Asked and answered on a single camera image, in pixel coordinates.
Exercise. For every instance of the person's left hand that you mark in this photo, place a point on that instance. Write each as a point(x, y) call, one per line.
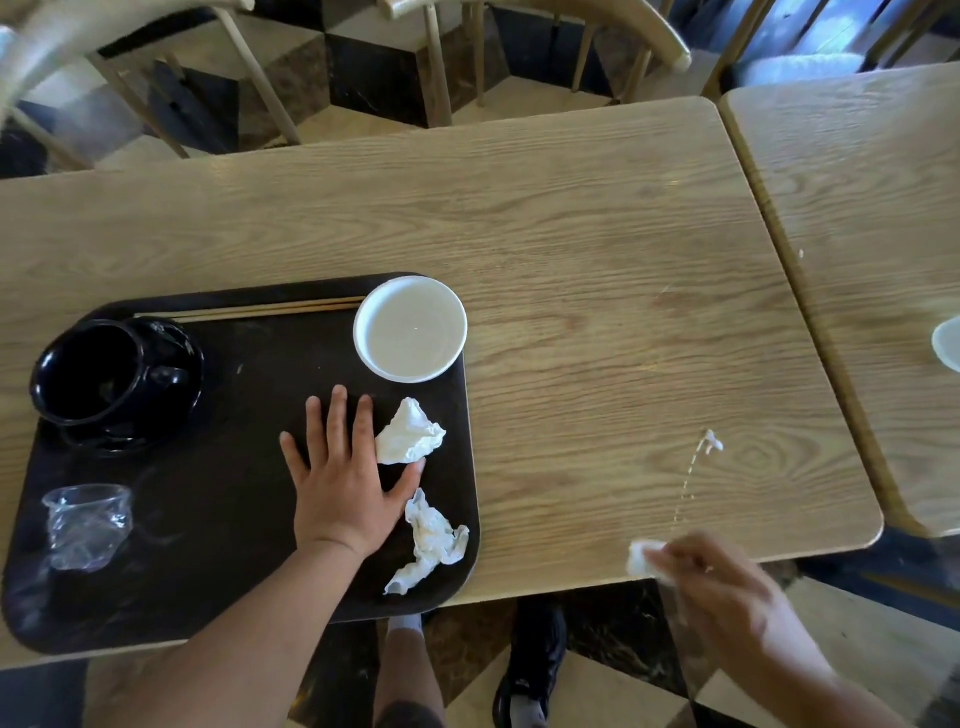
point(341, 495)

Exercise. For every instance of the person's right hand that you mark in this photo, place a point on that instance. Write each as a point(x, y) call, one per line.
point(731, 592)

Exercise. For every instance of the person's right fingers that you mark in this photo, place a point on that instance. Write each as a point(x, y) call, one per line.
point(682, 559)

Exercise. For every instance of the person's left thumb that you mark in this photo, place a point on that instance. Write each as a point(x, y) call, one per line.
point(405, 481)

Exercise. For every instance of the person's left little finger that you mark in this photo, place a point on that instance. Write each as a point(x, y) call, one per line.
point(294, 456)

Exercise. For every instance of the person's left middle finger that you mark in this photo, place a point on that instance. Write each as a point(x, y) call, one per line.
point(338, 421)

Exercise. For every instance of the small white tissue wad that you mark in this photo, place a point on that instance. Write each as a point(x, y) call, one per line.
point(639, 559)

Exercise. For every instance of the person's right forearm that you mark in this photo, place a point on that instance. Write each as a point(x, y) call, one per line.
point(817, 686)

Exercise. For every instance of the person's left forearm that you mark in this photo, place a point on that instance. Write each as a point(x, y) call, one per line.
point(247, 645)

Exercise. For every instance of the long crumpled white tissue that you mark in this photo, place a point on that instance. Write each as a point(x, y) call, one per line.
point(431, 536)

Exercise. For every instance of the dark brown plastic tray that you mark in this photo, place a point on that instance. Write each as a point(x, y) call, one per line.
point(210, 480)

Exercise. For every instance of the white round bowl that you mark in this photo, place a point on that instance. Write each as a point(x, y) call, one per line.
point(410, 328)

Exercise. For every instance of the small white food scrap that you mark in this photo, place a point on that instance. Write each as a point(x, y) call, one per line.
point(711, 442)

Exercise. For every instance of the black glossy saucer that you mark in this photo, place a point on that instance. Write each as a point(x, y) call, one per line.
point(184, 405)

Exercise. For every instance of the wooden chopstick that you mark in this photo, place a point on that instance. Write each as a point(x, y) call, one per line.
point(255, 307)
point(270, 312)

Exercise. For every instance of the white sock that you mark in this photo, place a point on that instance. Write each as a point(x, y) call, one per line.
point(405, 622)

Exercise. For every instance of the black shoe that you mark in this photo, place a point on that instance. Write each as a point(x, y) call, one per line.
point(534, 652)

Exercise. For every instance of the person's left leg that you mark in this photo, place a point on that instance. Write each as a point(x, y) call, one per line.
point(405, 675)

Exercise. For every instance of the black glossy cup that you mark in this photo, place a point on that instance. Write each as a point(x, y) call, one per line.
point(97, 375)

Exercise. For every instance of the crushed clear plastic cup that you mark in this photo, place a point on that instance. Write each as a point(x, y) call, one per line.
point(88, 529)

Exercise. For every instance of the pale round dish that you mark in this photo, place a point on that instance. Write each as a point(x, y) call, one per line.
point(949, 345)

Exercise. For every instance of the light wooden chair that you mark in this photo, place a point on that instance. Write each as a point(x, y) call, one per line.
point(637, 22)
point(45, 45)

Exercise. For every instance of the wooden chair with blue cushion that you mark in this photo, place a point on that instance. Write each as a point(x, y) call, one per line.
point(795, 67)

